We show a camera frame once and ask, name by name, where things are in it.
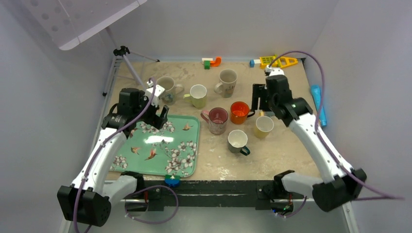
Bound blue white toy block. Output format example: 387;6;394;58
249;59;261;67

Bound yellow toy phone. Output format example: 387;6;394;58
259;55;298;69

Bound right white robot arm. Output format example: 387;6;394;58
251;75;367;212

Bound grey tripod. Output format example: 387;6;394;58
105;26;160;89

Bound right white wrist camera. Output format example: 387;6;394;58
264;65;285;77

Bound yellow mug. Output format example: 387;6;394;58
254;116;274;139

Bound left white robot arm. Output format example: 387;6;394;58
57;84;169;227

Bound lime green mug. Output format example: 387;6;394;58
183;84;207;109

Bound cream mug with basket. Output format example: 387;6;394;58
214;69;238;98

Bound green floral tray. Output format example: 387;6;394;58
110;115;201;178

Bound pink mug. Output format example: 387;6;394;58
201;107;228;135

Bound white overhead panel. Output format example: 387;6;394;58
20;0;147;50

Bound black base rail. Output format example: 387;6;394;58
112;173;305;213

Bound blue toy flashlight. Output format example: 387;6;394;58
310;85;327;127

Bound purple cable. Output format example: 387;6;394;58
72;77;179;233
267;50;405;218

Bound orange green white toy blocks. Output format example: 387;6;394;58
202;56;222;69

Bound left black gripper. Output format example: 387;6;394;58
132;91;168;129

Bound dark green mug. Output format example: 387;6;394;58
227;130;251;156

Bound cream mug with seahorse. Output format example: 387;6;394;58
156;76;185;105

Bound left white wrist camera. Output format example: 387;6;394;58
144;79;165;107

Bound orange mug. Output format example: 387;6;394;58
230;101;255;124

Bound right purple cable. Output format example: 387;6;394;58
267;50;405;218

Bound blue green toy block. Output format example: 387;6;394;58
164;175;181;188

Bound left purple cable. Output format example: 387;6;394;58
72;77;179;233

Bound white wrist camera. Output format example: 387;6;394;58
264;65;285;77
144;79;165;107

